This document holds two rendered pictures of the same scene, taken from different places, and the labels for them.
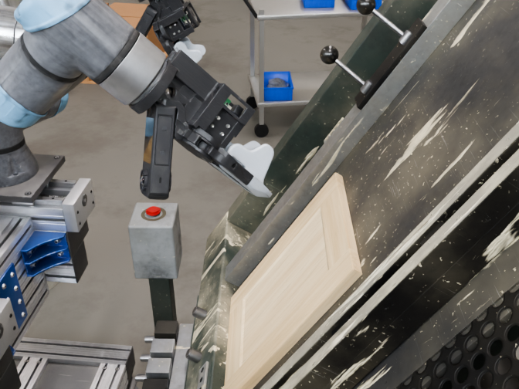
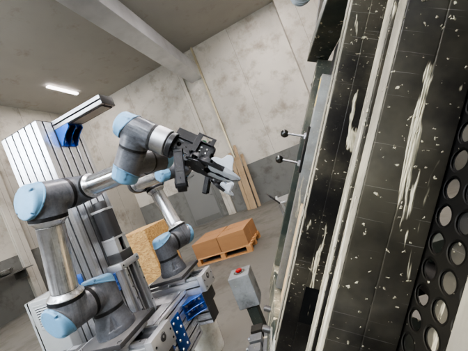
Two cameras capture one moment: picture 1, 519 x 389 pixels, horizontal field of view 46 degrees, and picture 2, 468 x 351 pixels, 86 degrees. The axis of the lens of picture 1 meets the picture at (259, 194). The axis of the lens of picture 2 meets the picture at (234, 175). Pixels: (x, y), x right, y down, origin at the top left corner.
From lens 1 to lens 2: 42 cm
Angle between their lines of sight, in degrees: 33
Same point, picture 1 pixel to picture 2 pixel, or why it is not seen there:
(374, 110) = (306, 170)
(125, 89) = (157, 143)
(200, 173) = not seen: hidden behind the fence
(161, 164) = (180, 171)
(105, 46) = (145, 128)
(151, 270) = (246, 303)
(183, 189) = not seen: hidden behind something
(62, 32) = (127, 128)
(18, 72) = (118, 154)
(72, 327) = not seen: outside the picture
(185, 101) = (186, 145)
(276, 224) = (288, 245)
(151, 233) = (239, 280)
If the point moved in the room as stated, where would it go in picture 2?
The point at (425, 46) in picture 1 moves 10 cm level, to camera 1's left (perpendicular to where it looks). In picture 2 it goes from (314, 134) to (291, 143)
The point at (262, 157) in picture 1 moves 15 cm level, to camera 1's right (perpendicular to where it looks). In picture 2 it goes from (228, 160) to (281, 138)
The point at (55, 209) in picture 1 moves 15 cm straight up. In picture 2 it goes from (194, 281) to (184, 256)
